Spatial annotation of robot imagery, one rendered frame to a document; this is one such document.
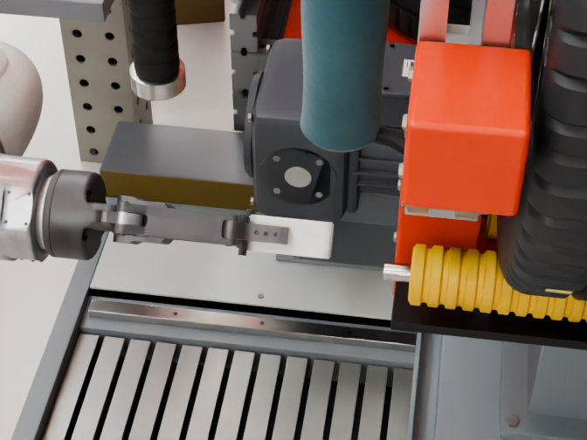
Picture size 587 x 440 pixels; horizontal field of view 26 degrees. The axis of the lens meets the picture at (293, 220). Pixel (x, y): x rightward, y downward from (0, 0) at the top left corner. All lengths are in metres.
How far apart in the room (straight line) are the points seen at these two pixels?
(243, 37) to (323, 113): 0.53
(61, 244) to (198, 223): 0.12
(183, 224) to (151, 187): 0.88
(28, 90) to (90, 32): 0.72
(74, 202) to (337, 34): 0.36
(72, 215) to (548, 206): 0.40
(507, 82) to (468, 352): 0.75
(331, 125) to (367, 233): 0.52
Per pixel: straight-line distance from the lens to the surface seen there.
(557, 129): 0.81
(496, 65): 0.82
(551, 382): 1.42
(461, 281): 1.17
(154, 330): 1.75
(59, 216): 1.05
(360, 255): 1.81
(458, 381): 1.49
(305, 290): 1.78
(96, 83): 2.01
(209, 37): 2.37
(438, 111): 0.78
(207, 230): 1.02
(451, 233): 1.24
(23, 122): 1.21
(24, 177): 1.06
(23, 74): 1.24
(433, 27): 0.84
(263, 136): 1.56
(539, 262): 0.93
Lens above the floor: 1.37
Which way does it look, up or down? 44 degrees down
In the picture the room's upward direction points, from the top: straight up
